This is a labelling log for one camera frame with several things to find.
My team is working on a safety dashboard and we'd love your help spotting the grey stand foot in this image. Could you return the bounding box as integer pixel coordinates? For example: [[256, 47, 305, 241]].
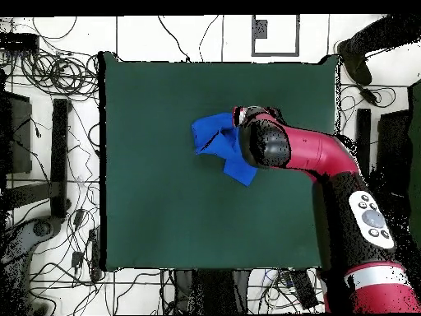
[[0, 215, 64, 315]]

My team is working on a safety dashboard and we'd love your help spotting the blue shirt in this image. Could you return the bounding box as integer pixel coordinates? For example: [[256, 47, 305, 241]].
[[191, 112, 259, 188]]

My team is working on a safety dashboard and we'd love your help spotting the black cable with plug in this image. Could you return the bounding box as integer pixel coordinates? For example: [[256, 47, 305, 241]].
[[156, 14, 192, 63]]

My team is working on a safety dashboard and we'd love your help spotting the black power adapter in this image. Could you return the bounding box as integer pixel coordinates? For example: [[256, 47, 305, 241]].
[[359, 86, 379, 106]]

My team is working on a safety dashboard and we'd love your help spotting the person's leg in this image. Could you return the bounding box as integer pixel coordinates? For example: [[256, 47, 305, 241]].
[[354, 14, 421, 56]]

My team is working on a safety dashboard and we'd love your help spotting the person's shoe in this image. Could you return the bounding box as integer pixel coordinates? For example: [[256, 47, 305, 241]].
[[336, 38, 373, 86]]

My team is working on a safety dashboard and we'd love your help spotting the black electronics box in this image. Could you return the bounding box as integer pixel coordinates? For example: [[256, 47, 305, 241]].
[[0, 32, 40, 53]]

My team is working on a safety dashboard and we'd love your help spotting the dark green table cloth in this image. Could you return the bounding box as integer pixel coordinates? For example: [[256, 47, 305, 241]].
[[97, 50, 344, 273]]

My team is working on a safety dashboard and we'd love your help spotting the coiled black cable bundle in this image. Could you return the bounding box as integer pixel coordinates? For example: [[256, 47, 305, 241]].
[[20, 49, 99, 101]]

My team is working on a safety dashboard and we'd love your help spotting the long black stand bar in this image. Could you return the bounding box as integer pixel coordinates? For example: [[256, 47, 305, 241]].
[[355, 108, 372, 175], [49, 98, 72, 220]]

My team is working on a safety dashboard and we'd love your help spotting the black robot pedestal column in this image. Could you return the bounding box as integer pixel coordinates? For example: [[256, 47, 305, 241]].
[[173, 269, 252, 315]]

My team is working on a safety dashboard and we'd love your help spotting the thin black cable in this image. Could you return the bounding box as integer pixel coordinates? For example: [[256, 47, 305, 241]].
[[197, 14, 220, 63]]

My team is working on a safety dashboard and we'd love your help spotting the black power strip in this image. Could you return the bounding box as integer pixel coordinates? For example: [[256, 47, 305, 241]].
[[289, 268, 319, 310], [88, 226, 103, 281]]

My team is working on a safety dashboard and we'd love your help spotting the grey square floor frame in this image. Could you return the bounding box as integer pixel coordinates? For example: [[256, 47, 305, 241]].
[[251, 14, 301, 58]]

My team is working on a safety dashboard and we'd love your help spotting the black cabinet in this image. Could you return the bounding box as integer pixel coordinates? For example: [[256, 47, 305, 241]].
[[372, 109, 413, 198], [0, 90, 34, 175]]

